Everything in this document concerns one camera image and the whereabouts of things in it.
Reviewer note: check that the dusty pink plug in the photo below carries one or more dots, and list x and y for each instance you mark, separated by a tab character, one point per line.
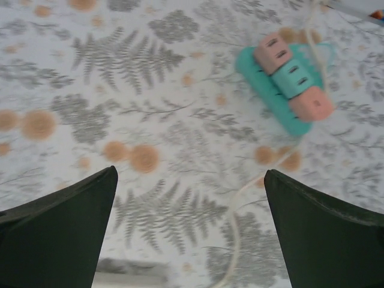
271	54

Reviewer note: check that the teal tray with cubes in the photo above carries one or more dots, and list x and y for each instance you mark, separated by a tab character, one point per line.
258	84

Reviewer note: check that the salmon pink plug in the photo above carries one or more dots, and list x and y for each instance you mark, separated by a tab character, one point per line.
312	105

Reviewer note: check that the floral tablecloth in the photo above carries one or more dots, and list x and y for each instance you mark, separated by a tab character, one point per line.
150	120

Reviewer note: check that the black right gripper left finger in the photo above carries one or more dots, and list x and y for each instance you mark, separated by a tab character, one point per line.
54	234

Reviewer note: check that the teal plug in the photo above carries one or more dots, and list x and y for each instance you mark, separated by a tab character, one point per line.
292	79

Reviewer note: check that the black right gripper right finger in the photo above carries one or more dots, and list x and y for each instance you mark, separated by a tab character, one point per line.
330	240

